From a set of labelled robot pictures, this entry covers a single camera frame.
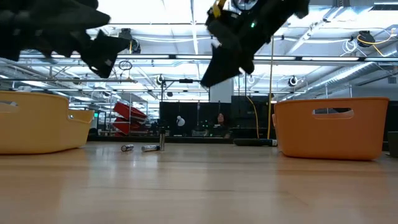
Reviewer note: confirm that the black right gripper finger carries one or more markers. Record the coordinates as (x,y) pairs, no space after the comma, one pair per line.
(247,66)
(222,65)

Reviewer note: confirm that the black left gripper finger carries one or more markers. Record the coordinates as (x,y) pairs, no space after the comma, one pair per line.
(104,53)
(84,14)

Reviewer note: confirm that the yellow plastic bin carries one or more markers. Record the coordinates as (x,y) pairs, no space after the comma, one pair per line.
(37,130)

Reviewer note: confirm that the orange plastic bin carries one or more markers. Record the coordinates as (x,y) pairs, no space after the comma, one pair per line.
(311,140)

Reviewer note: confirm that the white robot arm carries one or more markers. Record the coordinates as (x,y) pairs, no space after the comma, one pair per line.
(24,89)

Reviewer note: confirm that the white building pillar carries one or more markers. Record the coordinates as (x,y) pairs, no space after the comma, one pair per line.
(221,93)

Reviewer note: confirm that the yellow tag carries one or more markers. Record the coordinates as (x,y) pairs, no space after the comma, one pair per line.
(217,11)

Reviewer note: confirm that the overhead light bar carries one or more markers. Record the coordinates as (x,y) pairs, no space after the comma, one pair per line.
(174,57)

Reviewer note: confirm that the person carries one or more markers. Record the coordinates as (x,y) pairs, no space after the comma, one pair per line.
(221,119)

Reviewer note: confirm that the tall black partition panel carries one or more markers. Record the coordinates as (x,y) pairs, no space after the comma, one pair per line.
(262,124)

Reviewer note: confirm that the red bin rack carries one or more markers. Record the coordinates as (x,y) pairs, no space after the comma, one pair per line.
(129,111)

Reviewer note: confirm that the white rounded object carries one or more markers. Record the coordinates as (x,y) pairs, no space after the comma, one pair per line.
(180,120)

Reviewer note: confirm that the black cylinder with white label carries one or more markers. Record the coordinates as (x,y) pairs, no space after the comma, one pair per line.
(255,142)

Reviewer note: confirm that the grey box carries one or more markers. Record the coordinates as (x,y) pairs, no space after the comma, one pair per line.
(393,144)

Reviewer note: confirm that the black metal gantry frame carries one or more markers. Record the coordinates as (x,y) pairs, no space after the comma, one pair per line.
(186,81)

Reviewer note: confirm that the black table frame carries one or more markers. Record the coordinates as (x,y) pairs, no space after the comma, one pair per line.
(192,140)

